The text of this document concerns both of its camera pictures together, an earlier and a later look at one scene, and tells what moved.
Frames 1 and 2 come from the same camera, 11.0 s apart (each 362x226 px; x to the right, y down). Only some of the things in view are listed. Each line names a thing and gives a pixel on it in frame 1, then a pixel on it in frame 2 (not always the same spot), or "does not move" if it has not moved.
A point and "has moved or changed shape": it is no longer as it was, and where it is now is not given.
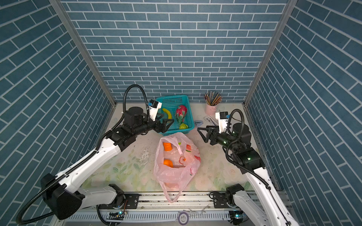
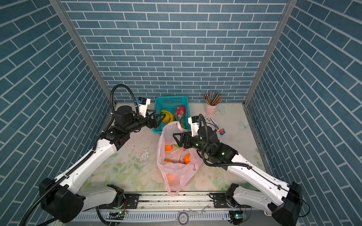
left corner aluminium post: x=74 y=32 does not move
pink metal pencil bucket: x=210 y=110 does not move
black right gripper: x=210 y=135 -> x=188 y=136
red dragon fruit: x=181 y=112 does not move
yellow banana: x=169 y=116 does not move
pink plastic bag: x=178 y=159 has moved or changed shape
